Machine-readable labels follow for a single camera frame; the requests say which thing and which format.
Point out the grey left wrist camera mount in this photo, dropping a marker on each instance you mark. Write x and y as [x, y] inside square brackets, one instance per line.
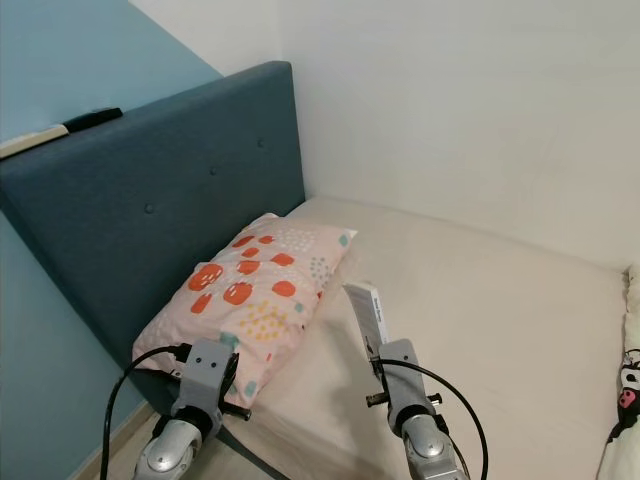
[210, 375]

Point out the pink pillow with orange patches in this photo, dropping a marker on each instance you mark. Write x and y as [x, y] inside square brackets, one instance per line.
[250, 295]

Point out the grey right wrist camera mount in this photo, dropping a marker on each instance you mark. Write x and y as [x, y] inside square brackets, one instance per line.
[403, 380]

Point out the black remote control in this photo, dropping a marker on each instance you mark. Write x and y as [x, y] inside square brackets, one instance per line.
[92, 119]

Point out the blue padded headboard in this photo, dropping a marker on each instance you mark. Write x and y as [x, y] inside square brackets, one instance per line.
[140, 200]

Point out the white slim bar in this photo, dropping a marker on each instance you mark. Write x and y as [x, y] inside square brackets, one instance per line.
[32, 142]

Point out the cream cartoon print blanket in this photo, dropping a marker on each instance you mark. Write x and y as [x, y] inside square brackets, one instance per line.
[625, 400]

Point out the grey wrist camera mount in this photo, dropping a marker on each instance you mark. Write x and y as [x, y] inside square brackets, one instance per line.
[403, 380]
[210, 375]

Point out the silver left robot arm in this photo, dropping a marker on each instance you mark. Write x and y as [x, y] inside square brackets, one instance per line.
[175, 450]

